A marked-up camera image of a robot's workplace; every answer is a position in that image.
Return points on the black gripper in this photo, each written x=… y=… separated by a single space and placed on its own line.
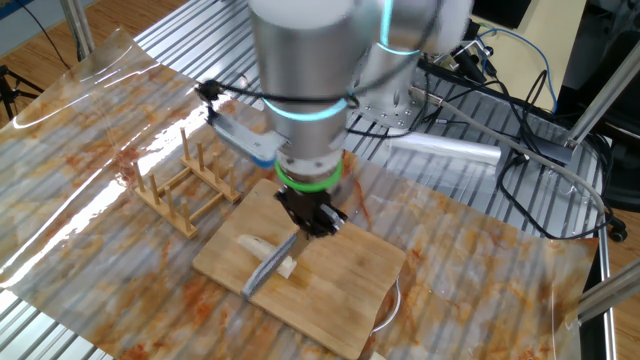
x=310 y=212

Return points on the steel cleaver knife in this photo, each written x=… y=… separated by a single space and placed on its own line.
x=267 y=267

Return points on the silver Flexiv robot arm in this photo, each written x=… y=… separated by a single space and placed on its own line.
x=300 y=65

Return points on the long white radish piece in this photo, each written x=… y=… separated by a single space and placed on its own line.
x=252 y=245

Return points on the wooden cutting board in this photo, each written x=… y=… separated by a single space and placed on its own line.
x=340 y=290

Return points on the wooden peg knife rack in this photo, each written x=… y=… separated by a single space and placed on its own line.
x=187 y=230

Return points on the clear plastic film roll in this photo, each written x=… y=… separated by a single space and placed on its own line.
x=445 y=147

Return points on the metal clamp stand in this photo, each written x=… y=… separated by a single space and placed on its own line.
x=470 y=60

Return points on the marble pattern table mat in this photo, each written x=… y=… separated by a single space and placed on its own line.
x=100 y=300

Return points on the cream cabinet panel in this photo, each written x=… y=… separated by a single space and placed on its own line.
x=515 y=80

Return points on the black flat screen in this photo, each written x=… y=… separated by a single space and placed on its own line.
x=500 y=12

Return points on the black tripod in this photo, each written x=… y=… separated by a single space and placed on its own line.
x=10 y=95

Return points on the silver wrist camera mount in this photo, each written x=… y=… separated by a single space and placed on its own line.
x=245 y=142

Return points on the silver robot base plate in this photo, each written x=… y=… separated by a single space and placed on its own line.
x=400 y=115

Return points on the aluminium frame post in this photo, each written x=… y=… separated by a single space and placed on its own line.
x=80 y=25
x=610 y=295
x=605 y=95

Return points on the aluminium table edge rail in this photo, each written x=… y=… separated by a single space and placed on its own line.
x=607 y=300

